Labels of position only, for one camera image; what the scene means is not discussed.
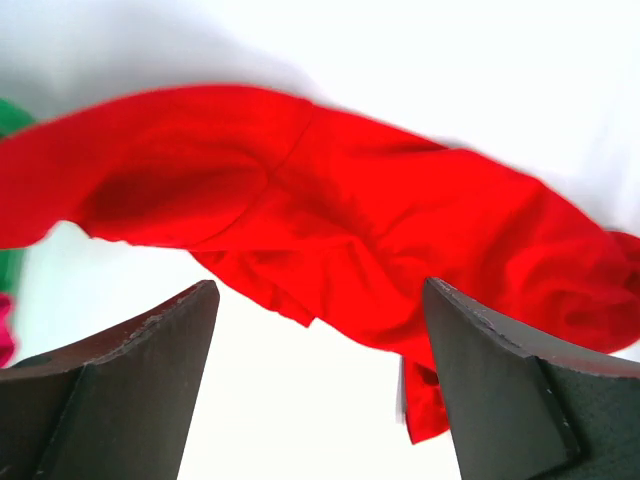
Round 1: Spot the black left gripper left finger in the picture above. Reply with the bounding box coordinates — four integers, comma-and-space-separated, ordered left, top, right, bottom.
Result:
1, 280, 219, 480

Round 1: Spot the magenta t shirt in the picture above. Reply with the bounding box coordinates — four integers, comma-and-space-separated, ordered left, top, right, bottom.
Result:
0, 293, 16, 368

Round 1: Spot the red t shirt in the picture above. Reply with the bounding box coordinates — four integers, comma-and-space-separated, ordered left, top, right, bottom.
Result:
4, 85, 639, 443

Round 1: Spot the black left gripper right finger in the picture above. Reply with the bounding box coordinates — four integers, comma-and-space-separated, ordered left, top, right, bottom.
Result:
423, 279, 639, 480

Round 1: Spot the green plastic bin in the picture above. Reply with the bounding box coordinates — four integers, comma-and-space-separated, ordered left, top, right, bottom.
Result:
1, 99, 34, 296

